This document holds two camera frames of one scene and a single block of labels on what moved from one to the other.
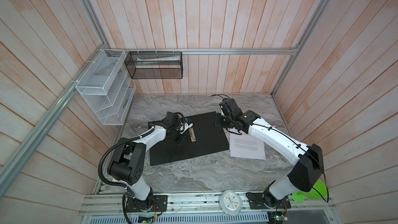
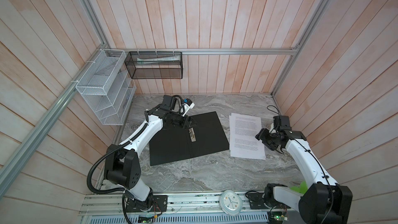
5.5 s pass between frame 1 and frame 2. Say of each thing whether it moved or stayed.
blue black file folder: stayed
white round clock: stayed
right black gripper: moved
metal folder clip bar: stayed
